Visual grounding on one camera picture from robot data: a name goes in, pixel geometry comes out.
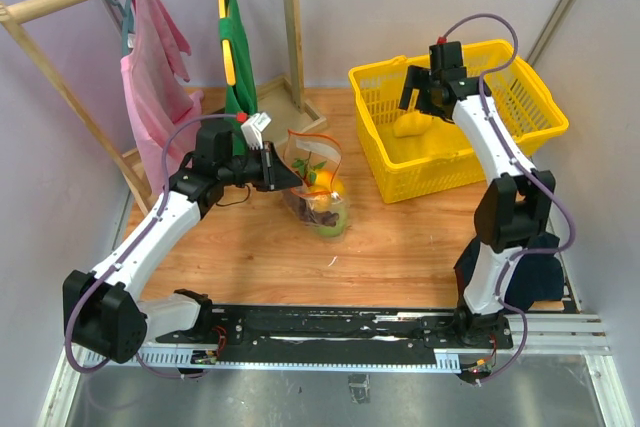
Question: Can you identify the green cabbage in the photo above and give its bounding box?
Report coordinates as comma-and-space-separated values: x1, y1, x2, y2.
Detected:
315, 223, 348, 240

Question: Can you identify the teal hanger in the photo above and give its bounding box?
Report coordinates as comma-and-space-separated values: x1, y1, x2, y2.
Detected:
106, 0, 135, 57

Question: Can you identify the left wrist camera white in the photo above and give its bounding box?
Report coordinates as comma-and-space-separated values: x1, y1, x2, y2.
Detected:
236, 112, 271, 150

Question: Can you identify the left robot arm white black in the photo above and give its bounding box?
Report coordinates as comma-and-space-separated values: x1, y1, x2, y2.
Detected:
63, 112, 302, 372

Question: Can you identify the yellow hanger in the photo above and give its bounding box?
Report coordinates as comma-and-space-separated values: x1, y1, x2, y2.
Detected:
218, 0, 236, 86

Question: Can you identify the dark red grapes bunch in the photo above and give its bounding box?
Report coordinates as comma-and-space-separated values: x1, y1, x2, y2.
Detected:
292, 197, 347, 229

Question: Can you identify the pink shirt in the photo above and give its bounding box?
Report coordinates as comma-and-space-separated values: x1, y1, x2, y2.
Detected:
121, 0, 203, 195

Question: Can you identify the dark navy cloth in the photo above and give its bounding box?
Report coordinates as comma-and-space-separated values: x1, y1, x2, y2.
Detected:
454, 237, 564, 312

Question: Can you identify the aluminium frame rail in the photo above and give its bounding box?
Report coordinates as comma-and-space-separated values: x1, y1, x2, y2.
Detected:
40, 312, 639, 426

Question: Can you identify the orange yellow fruit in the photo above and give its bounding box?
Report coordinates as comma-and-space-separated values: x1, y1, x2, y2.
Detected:
313, 169, 346, 196

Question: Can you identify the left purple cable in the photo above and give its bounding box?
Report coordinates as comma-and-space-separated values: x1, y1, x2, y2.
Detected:
64, 113, 241, 381

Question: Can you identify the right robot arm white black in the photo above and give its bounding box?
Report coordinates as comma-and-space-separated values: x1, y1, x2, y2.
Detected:
399, 39, 555, 347

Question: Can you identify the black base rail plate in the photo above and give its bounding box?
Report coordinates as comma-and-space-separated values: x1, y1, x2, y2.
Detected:
156, 304, 514, 368

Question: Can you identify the green shirt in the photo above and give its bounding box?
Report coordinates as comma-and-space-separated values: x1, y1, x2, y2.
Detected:
218, 0, 259, 118

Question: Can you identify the wooden clothes rack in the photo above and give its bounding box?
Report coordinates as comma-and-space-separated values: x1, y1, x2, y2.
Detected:
0, 0, 329, 208

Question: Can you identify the yellow mango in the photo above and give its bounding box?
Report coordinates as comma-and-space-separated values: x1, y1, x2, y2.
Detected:
392, 111, 434, 138

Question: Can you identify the clear zip top bag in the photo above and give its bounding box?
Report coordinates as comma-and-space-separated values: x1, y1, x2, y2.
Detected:
283, 130, 349, 240

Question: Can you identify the yellow plastic basket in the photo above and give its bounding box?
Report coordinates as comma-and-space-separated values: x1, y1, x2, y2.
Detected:
349, 39, 569, 203

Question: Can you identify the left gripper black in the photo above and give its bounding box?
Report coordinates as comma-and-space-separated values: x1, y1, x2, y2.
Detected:
219, 141, 303, 192

